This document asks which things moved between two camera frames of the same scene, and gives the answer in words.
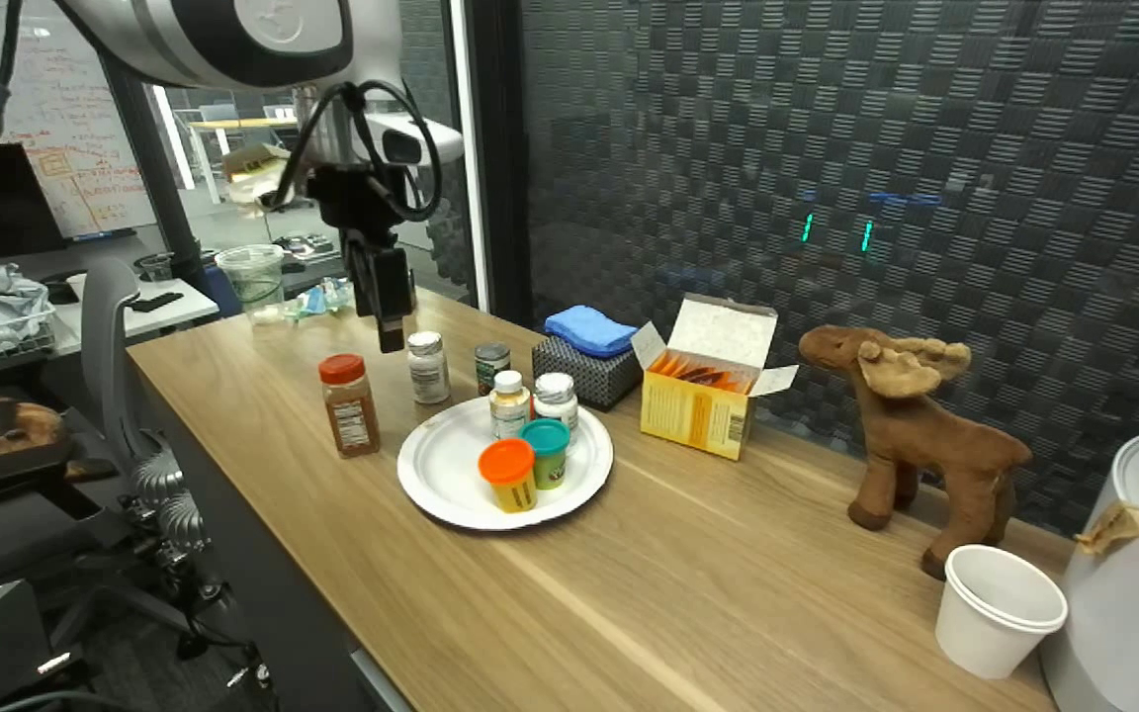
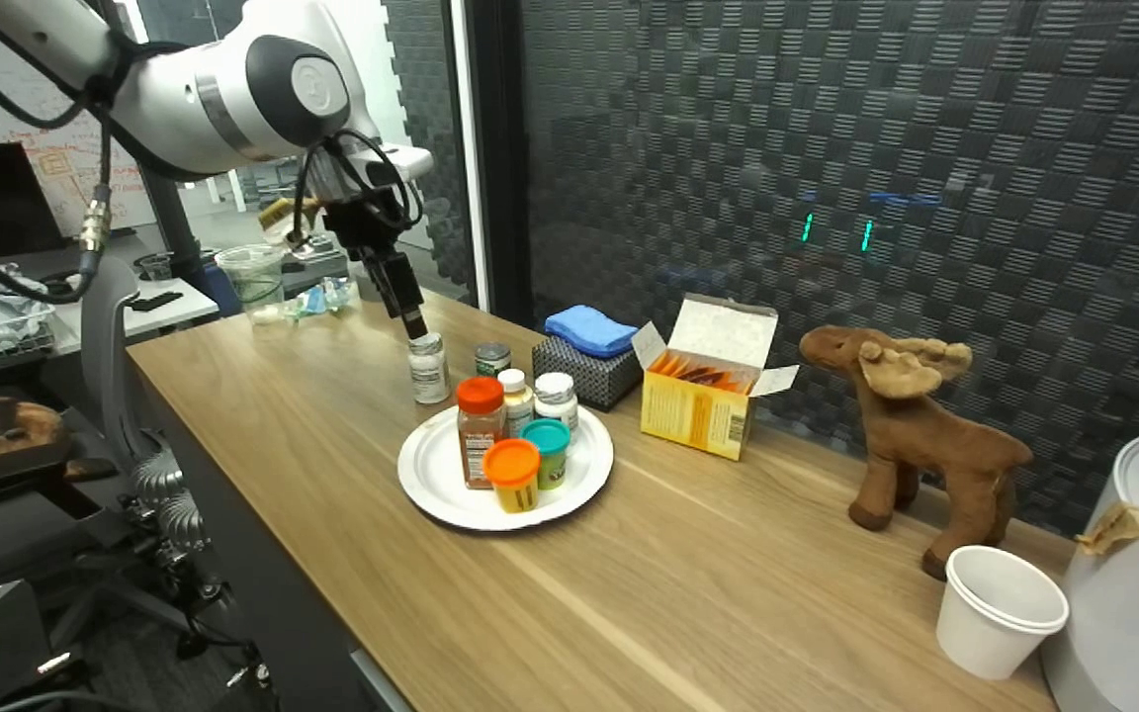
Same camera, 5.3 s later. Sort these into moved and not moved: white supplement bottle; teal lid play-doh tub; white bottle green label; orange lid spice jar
Moved: orange lid spice jar
Not moved: white bottle green label; white supplement bottle; teal lid play-doh tub
